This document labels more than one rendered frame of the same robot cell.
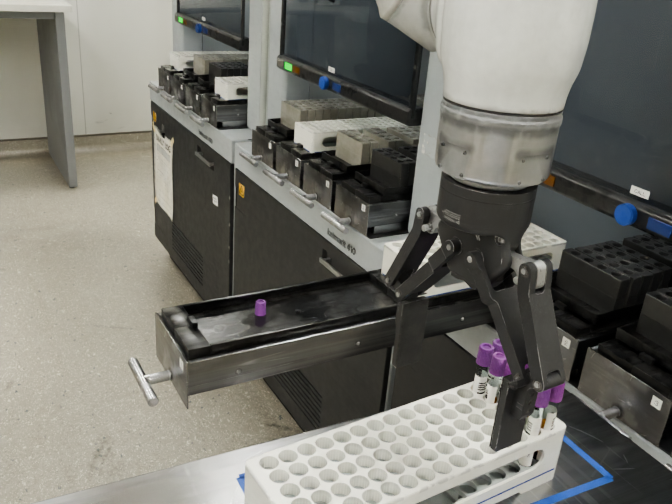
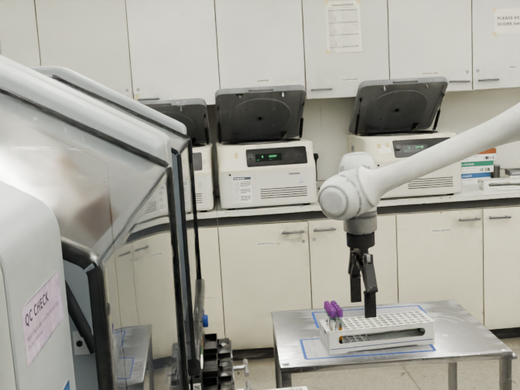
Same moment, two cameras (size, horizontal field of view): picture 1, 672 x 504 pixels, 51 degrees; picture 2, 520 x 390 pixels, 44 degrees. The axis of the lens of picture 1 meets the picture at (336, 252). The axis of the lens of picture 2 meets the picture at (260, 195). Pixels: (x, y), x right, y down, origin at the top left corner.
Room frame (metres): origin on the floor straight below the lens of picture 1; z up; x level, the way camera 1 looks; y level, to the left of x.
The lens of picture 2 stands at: (2.15, 0.42, 1.48)
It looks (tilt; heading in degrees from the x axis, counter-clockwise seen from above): 8 degrees down; 207
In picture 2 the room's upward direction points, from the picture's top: 3 degrees counter-clockwise
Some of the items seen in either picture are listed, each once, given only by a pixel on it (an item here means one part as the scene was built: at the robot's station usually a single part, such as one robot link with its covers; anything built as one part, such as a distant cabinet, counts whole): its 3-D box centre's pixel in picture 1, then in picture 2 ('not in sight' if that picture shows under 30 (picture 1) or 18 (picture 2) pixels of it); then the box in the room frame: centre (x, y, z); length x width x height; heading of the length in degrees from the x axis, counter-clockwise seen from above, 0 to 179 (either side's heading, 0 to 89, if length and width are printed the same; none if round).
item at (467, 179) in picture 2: not in sight; (468, 178); (-2.15, -0.26, 0.94); 0.23 x 0.13 x 0.07; 126
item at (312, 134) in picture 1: (355, 136); not in sight; (1.75, -0.02, 0.83); 0.30 x 0.10 x 0.06; 121
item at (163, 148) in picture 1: (160, 171); not in sight; (2.54, 0.68, 0.43); 0.27 x 0.02 x 0.36; 31
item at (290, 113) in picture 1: (293, 116); not in sight; (1.83, 0.14, 0.85); 0.12 x 0.02 x 0.06; 31
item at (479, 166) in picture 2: not in sight; (471, 166); (-2.16, -0.24, 1.01); 0.23 x 0.12 x 0.08; 120
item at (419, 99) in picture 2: not in sight; (400, 136); (-1.76, -0.60, 1.25); 0.62 x 0.56 x 0.69; 31
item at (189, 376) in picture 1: (377, 309); not in sight; (0.95, -0.07, 0.78); 0.73 x 0.14 x 0.09; 121
